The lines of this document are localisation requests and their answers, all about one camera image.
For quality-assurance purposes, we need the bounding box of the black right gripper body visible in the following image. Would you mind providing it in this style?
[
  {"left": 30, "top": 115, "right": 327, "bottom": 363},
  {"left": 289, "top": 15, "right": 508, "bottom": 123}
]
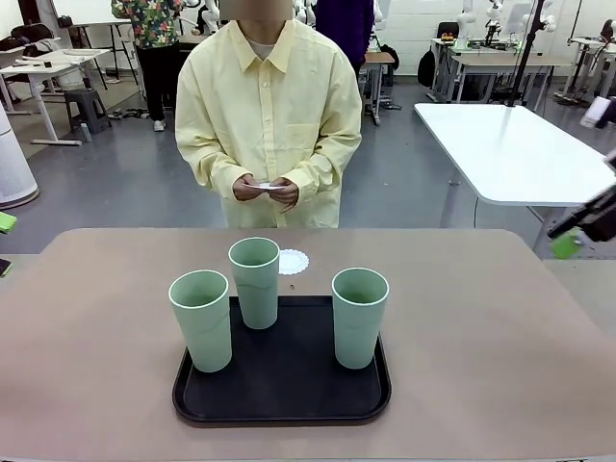
[{"left": 579, "top": 185, "right": 616, "bottom": 242}]

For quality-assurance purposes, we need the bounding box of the pale green plastic cup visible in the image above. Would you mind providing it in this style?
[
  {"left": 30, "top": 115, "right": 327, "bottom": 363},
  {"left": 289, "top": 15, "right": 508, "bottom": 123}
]
[
  {"left": 227, "top": 237, "right": 281, "bottom": 331},
  {"left": 167, "top": 269, "right": 234, "bottom": 374},
  {"left": 331, "top": 268, "right": 390, "bottom": 371}
]

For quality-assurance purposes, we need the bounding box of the person's left forearm yellow sleeve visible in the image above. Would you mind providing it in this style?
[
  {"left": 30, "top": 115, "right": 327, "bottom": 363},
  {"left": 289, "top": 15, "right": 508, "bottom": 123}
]
[{"left": 288, "top": 143, "right": 362, "bottom": 198}]

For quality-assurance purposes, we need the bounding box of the person's right forearm yellow sleeve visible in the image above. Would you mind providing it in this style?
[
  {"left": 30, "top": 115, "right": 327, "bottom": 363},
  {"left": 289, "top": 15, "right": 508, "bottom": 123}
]
[{"left": 176, "top": 139, "right": 254, "bottom": 199}]

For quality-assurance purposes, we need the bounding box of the person's right hand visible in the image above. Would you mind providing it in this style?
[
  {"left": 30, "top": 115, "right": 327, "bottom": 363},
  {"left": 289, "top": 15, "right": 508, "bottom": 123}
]
[{"left": 232, "top": 173, "right": 264, "bottom": 203}]

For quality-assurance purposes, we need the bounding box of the person's left hand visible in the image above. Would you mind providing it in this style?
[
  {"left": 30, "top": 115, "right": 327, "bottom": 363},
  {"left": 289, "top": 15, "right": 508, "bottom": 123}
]
[{"left": 271, "top": 176, "right": 300, "bottom": 214}]

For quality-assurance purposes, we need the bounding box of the white cylindrical air purifier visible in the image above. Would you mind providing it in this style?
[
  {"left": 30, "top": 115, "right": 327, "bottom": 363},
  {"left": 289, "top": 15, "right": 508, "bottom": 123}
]
[{"left": 0, "top": 103, "right": 40, "bottom": 209}]

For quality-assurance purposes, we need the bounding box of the large white table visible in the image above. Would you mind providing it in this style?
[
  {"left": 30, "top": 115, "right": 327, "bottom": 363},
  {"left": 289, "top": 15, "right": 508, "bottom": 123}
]
[{"left": 413, "top": 102, "right": 616, "bottom": 261}]

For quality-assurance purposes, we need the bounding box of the grey plastic stool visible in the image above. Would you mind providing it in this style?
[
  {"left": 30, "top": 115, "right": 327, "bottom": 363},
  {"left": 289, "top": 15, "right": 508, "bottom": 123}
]
[{"left": 64, "top": 88, "right": 113, "bottom": 135}]

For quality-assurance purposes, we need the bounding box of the white desk with clutter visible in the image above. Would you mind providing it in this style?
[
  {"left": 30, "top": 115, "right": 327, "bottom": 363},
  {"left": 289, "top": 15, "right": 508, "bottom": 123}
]
[{"left": 0, "top": 47, "right": 113, "bottom": 147}]

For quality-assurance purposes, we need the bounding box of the beige topped background desk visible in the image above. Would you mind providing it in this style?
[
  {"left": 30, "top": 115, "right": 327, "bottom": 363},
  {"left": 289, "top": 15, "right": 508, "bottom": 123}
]
[{"left": 449, "top": 53, "right": 574, "bottom": 105}]

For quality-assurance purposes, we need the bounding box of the black tripod stand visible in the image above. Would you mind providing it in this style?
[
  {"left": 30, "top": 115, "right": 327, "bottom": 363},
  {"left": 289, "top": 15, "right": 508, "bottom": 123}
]
[{"left": 503, "top": 0, "right": 554, "bottom": 110}]

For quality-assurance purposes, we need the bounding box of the black backpack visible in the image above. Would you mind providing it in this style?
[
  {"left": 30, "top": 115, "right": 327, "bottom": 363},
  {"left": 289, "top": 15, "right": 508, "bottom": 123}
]
[{"left": 417, "top": 47, "right": 437, "bottom": 89}]

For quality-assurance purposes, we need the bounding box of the whiteboard on easel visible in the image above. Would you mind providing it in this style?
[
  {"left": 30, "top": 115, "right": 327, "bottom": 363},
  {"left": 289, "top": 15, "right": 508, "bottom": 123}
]
[{"left": 50, "top": 0, "right": 134, "bottom": 92}]

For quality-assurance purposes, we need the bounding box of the person in floral shirt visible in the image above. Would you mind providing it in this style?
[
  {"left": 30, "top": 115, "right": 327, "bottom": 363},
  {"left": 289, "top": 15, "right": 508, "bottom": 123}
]
[{"left": 110, "top": 0, "right": 185, "bottom": 134}]

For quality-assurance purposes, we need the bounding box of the small wooden topped table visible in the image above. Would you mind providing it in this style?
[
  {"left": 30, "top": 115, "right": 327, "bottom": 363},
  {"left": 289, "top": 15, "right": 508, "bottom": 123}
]
[{"left": 363, "top": 51, "right": 397, "bottom": 126}]

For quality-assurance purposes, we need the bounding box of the person in yellow shirt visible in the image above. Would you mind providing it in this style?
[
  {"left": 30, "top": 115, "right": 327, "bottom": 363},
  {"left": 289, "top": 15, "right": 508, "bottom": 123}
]
[{"left": 175, "top": 18, "right": 363, "bottom": 230}]

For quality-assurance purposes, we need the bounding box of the person in purple top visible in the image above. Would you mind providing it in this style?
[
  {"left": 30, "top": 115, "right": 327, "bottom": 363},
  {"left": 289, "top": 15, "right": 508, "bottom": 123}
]
[{"left": 315, "top": 0, "right": 376, "bottom": 73}]

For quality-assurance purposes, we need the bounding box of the black plastic tray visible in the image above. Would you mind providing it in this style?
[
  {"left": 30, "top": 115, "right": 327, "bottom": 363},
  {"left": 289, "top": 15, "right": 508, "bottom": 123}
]
[{"left": 171, "top": 294, "right": 393, "bottom": 428}]

